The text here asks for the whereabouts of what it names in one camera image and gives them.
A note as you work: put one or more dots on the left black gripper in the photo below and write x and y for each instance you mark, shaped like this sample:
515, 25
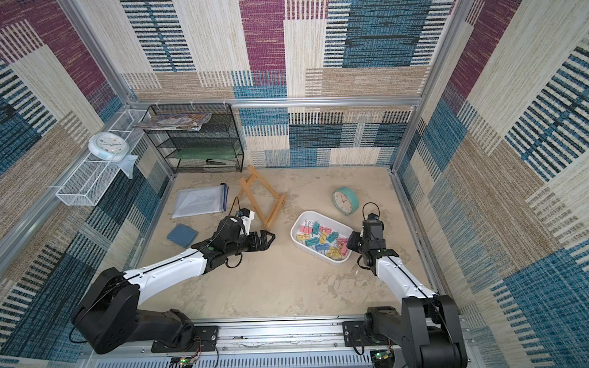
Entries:
262, 238

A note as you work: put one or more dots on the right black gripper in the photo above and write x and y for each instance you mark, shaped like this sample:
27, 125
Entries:
356, 241

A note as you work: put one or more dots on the white plastic storage box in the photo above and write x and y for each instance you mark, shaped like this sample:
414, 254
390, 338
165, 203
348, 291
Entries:
322, 237

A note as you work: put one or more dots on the small wooden easel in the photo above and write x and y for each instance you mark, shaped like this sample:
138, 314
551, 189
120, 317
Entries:
264, 199

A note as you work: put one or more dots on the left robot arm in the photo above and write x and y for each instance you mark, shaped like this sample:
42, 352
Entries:
109, 315

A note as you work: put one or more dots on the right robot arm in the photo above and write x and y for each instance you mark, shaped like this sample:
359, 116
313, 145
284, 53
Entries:
428, 328

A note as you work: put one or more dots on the teal alarm clock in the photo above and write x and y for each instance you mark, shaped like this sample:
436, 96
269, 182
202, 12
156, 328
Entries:
345, 200

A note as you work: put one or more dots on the clear zip document pouch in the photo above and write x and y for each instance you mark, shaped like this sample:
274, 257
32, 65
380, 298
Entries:
201, 201

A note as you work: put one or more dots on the blue square cloth pad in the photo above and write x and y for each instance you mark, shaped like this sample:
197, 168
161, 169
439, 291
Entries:
183, 236

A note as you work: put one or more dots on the magazine on shelf top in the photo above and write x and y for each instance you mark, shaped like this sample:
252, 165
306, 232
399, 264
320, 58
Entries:
175, 122

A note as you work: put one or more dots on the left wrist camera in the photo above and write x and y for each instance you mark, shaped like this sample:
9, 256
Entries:
247, 216

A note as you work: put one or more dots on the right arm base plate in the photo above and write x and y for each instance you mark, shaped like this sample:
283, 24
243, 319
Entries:
358, 333

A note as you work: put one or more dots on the black wire mesh shelf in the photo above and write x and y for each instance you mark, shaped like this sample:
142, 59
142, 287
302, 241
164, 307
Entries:
216, 148

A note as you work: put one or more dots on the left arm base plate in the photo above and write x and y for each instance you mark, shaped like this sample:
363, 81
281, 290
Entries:
198, 338

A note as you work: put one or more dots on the white round wall clock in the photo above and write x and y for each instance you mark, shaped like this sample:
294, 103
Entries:
108, 147

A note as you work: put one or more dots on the white wire wall basket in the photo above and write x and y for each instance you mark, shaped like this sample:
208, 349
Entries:
88, 182

